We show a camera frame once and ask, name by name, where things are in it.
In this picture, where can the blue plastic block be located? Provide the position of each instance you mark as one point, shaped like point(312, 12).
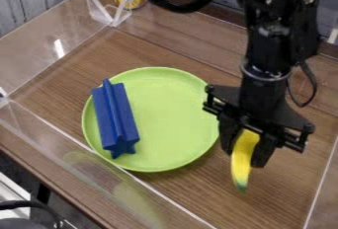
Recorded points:
point(117, 128)

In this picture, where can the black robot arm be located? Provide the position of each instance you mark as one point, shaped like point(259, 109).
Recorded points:
point(283, 39)

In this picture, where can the clear acrylic tray walls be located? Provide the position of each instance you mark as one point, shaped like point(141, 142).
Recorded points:
point(57, 56)

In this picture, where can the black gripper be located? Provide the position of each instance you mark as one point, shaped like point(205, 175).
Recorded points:
point(281, 127)

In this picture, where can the yellow toy banana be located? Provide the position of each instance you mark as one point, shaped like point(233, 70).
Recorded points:
point(241, 155)

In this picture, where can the green round plate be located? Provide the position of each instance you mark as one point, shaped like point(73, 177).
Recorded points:
point(177, 131)

